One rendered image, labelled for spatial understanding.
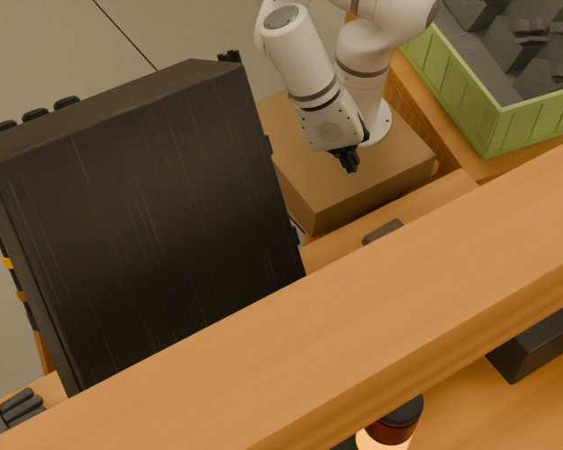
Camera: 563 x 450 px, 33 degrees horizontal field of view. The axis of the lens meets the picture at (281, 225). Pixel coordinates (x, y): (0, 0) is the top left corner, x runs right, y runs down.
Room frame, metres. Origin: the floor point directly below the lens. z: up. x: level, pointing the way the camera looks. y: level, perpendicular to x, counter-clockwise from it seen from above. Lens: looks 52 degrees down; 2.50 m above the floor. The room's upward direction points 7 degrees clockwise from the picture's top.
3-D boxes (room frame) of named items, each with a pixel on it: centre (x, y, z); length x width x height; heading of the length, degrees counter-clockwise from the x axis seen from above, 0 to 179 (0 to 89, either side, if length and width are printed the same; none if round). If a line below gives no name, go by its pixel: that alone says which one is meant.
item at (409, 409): (0.41, -0.12, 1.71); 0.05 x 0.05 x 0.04
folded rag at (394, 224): (1.22, -0.23, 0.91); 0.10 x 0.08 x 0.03; 130
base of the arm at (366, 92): (1.54, -0.13, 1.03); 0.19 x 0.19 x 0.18
